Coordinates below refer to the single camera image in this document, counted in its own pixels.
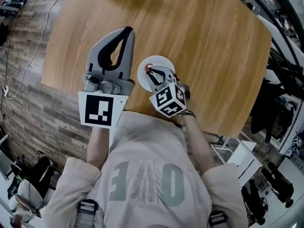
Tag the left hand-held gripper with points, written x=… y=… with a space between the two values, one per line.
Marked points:
x=99 y=108

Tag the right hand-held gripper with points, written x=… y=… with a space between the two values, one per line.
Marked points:
x=169 y=101

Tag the orange shrimp toy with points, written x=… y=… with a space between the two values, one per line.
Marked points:
x=147 y=68

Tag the white round plate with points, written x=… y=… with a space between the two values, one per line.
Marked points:
x=164 y=61

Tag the person's left forearm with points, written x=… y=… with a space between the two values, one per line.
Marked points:
x=97 y=146

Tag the person's right forearm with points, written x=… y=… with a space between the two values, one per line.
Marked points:
x=197 y=146

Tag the black wrist band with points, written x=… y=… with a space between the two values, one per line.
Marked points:
x=188 y=114

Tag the beige printed sweatshirt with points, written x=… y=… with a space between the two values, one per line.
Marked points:
x=147 y=170

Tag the white chair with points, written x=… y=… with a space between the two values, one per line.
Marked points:
x=240 y=155

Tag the white power strip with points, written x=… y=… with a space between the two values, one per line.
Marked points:
x=5 y=90

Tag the black office chair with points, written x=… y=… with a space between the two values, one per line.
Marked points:
x=273 y=108

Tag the black metal railing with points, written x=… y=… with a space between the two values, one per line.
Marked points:
x=275 y=25

